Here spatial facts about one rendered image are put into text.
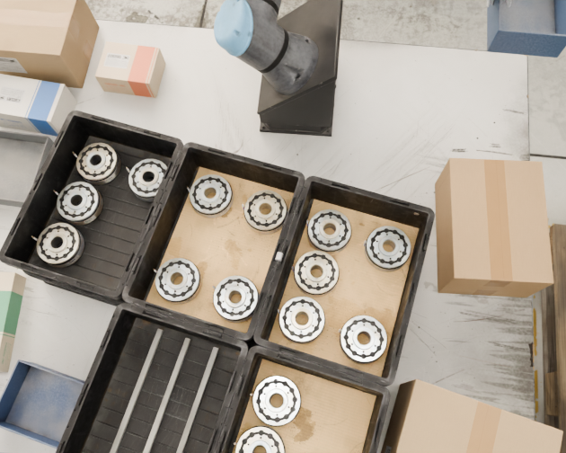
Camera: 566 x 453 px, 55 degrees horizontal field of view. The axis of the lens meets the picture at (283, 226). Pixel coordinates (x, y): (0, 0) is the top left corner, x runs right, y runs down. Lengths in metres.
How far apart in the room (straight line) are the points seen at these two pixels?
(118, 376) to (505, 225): 0.95
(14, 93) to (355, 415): 1.23
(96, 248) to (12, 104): 0.52
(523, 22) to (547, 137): 1.23
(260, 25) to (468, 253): 0.70
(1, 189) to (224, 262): 0.70
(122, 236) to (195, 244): 0.18
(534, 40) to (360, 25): 1.47
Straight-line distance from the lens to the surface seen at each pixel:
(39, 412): 1.51
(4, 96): 1.74
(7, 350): 1.55
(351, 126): 1.58
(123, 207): 1.41
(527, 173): 1.44
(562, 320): 2.16
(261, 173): 1.31
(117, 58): 1.70
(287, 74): 1.37
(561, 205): 2.45
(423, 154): 1.57
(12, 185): 1.70
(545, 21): 1.41
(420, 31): 2.70
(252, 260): 1.30
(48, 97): 1.68
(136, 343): 1.31
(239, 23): 1.29
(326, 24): 1.44
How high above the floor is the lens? 2.08
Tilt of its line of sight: 71 degrees down
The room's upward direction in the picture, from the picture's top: 6 degrees counter-clockwise
